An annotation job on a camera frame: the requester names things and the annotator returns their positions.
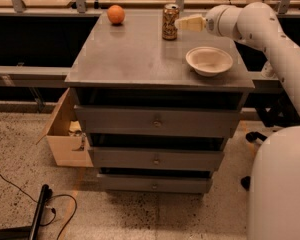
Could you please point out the orange drink can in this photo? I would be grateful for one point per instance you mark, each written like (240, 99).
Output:
(169, 16)

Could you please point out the white paper bowl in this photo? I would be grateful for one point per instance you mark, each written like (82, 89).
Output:
(209, 61)

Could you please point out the bottom grey drawer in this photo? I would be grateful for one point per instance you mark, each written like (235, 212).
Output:
(154, 184)

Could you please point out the middle grey drawer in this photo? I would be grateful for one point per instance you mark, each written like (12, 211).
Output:
(139, 158)

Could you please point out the grey drawer cabinet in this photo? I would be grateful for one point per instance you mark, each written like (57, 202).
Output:
(133, 66)

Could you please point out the grey drawer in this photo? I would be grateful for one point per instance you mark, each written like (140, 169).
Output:
(154, 184)
(157, 122)
(139, 158)

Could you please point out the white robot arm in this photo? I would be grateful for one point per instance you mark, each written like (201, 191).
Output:
(274, 189)

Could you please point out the grey metal rail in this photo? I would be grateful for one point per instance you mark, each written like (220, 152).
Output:
(23, 76)

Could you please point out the top grey drawer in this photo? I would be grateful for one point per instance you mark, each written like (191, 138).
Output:
(157, 122)

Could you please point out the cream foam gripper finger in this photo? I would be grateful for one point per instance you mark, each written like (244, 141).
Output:
(196, 23)

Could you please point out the black metal stand foot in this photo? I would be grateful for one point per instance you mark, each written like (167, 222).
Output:
(29, 232)

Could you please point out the open cardboard box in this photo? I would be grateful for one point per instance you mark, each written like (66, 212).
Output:
(65, 138)

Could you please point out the orange fruit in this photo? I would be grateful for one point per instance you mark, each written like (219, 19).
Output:
(116, 14)

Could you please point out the clear plastic bottle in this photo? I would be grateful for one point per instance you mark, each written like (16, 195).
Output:
(268, 71)

